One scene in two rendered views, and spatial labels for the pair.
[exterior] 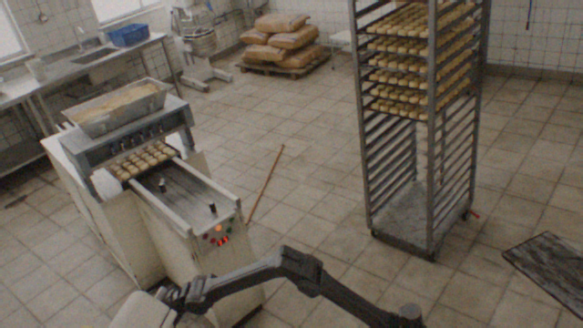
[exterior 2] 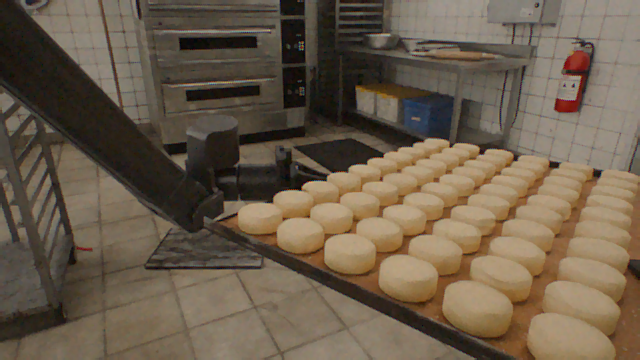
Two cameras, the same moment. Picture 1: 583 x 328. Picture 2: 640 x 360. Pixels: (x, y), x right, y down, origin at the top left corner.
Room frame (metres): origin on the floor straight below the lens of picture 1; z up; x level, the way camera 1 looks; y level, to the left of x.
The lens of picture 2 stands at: (0.57, 0.21, 1.23)
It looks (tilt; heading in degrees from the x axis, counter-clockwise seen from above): 22 degrees down; 288
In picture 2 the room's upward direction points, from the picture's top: straight up
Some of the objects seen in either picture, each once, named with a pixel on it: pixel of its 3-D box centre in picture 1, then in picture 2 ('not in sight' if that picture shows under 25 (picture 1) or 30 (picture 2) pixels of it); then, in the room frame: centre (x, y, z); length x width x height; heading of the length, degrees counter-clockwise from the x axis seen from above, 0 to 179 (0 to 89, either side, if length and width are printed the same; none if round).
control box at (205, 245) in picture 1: (219, 232); not in sight; (1.80, 0.44, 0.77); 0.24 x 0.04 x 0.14; 126
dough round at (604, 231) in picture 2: not in sight; (601, 237); (0.39, -0.28, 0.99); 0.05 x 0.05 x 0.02
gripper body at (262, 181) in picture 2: not in sight; (263, 182); (0.83, -0.31, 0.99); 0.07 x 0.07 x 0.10; 26
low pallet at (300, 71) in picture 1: (284, 62); not in sight; (6.16, -0.13, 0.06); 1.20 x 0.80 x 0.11; 48
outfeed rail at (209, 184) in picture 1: (153, 147); not in sight; (2.68, 0.90, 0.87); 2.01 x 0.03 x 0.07; 36
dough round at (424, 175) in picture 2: not in sight; (417, 176); (0.61, -0.41, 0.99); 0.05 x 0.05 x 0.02
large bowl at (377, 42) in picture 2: not in sight; (381, 42); (1.38, -4.34, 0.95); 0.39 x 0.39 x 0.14
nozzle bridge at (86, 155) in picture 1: (134, 144); not in sight; (2.50, 0.95, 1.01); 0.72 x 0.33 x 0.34; 126
